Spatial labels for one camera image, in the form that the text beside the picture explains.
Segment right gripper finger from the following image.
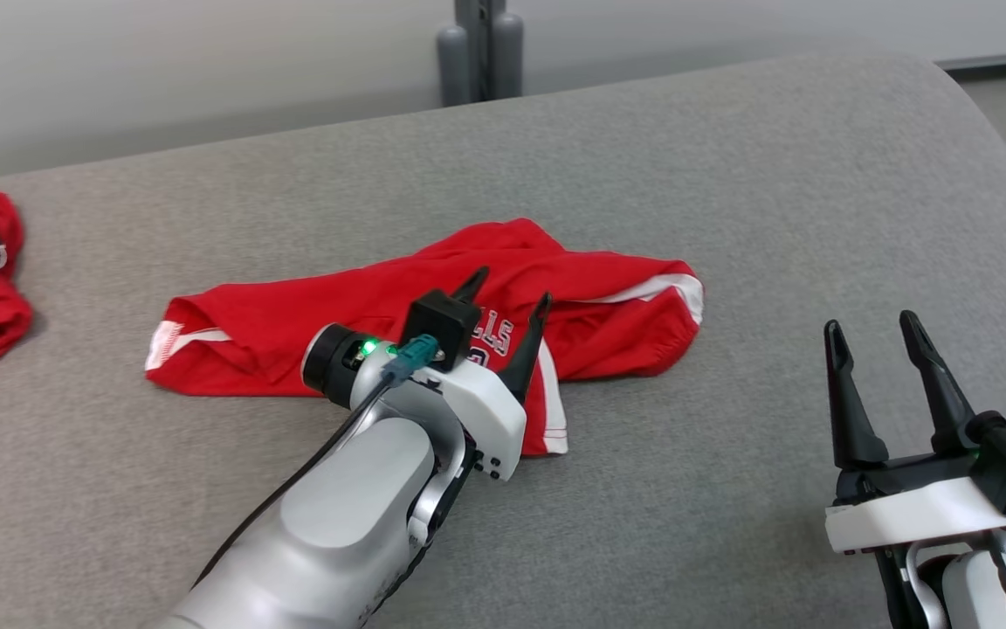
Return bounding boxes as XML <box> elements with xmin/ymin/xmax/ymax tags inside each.
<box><xmin>899</xmin><ymin>310</ymin><xmax>981</xmax><ymax>453</ymax></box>
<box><xmin>823</xmin><ymin>320</ymin><xmax>888</xmax><ymax>469</ymax></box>

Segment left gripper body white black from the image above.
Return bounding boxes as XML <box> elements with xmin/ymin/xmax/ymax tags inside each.
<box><xmin>302</xmin><ymin>323</ymin><xmax>527</xmax><ymax>483</ymax></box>

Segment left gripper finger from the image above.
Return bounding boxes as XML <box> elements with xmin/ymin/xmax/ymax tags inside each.
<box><xmin>500</xmin><ymin>293</ymin><xmax>554</xmax><ymax>404</ymax></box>
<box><xmin>453</xmin><ymin>266</ymin><xmax>490</xmax><ymax>304</ymax></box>

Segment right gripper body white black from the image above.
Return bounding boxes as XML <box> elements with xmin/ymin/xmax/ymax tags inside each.
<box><xmin>824</xmin><ymin>450</ymin><xmax>1006</xmax><ymax>553</ymax></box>

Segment red shorts with white trim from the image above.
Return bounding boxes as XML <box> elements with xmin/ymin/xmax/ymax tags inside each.
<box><xmin>145</xmin><ymin>218</ymin><xmax>705</xmax><ymax>457</ymax></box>

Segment grey fabric sofa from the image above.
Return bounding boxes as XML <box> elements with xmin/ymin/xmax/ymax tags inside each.
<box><xmin>0</xmin><ymin>51</ymin><xmax>1006</xmax><ymax>629</ymax></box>

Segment grey metal stand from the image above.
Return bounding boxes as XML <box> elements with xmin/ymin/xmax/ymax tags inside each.
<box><xmin>436</xmin><ymin>0</ymin><xmax>526</xmax><ymax>107</ymax></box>

